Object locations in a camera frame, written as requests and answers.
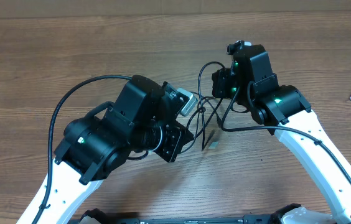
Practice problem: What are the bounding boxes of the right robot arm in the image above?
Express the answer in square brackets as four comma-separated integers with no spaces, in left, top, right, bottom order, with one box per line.
[212,40,351,223]

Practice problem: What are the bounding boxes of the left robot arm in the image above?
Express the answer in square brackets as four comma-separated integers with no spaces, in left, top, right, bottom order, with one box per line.
[19,75,197,223]

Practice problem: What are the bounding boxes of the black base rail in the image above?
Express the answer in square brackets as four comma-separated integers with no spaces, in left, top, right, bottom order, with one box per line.
[69,203,330,224]

